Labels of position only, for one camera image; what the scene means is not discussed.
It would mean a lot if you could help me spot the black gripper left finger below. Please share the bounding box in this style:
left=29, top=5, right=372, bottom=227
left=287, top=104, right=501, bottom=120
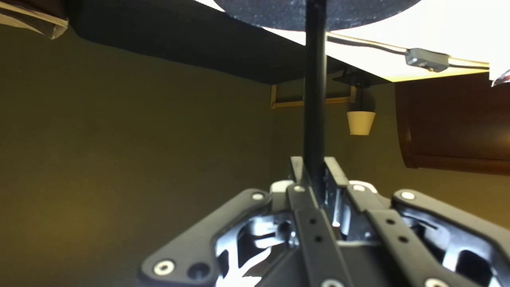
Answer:
left=139, top=155, right=354, bottom=287

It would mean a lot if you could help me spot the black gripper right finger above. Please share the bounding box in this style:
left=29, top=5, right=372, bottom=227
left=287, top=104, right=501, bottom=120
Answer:
left=324, top=155, right=510, bottom=287

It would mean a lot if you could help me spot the black lamp with white shade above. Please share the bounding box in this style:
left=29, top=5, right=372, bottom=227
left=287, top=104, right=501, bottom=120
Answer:
left=214, top=0, right=421, bottom=201

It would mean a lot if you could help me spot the dark wooden headboard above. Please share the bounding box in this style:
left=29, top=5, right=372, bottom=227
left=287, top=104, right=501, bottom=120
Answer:
left=396, top=74, right=510, bottom=178

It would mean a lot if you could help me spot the white square side table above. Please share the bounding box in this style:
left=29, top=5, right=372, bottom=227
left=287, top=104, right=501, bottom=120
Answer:
left=197, top=0, right=510, bottom=85

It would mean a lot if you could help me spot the lamp cable with inline switch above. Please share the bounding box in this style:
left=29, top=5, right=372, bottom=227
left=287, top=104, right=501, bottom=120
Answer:
left=326, top=32, right=491, bottom=74

